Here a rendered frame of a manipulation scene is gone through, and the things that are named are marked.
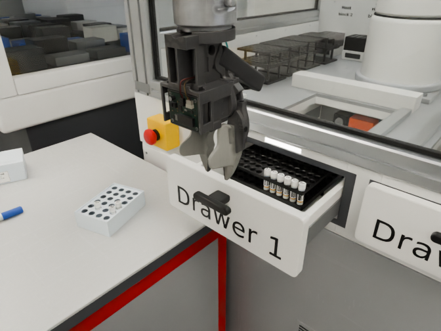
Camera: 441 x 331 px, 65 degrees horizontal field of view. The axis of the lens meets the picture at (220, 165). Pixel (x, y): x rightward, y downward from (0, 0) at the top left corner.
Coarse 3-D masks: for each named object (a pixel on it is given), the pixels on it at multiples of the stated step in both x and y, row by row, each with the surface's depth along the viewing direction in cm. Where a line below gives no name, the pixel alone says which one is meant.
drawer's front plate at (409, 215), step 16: (368, 192) 56; (384, 192) 54; (400, 192) 53; (368, 208) 57; (384, 208) 55; (400, 208) 53; (416, 208) 51; (432, 208) 50; (368, 224) 58; (400, 224) 54; (416, 224) 52; (432, 224) 50; (368, 240) 59; (416, 240) 53; (400, 256) 56; (432, 256) 52; (432, 272) 53
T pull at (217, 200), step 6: (198, 192) 56; (216, 192) 56; (222, 192) 56; (198, 198) 56; (204, 198) 55; (210, 198) 55; (216, 198) 55; (222, 198) 55; (228, 198) 56; (204, 204) 55; (210, 204) 54; (216, 204) 53; (222, 204) 53; (216, 210) 54; (222, 210) 53; (228, 210) 52
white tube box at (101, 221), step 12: (108, 192) 78; (120, 192) 77; (132, 192) 77; (84, 204) 73; (108, 204) 73; (132, 204) 74; (144, 204) 79; (84, 216) 70; (96, 216) 71; (108, 216) 70; (120, 216) 71; (132, 216) 75; (84, 228) 72; (96, 228) 70; (108, 228) 69
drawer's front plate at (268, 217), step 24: (168, 168) 65; (192, 168) 60; (192, 192) 63; (240, 192) 54; (192, 216) 65; (240, 216) 56; (264, 216) 52; (288, 216) 49; (240, 240) 58; (264, 240) 54; (288, 240) 51; (288, 264) 52
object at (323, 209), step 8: (248, 144) 78; (336, 184) 73; (328, 192) 59; (336, 192) 60; (320, 200) 57; (328, 200) 58; (336, 200) 61; (304, 208) 65; (312, 208) 55; (320, 208) 56; (328, 208) 59; (336, 208) 61; (312, 216) 55; (320, 216) 57; (328, 216) 60; (312, 224) 55; (320, 224) 58; (312, 232) 56
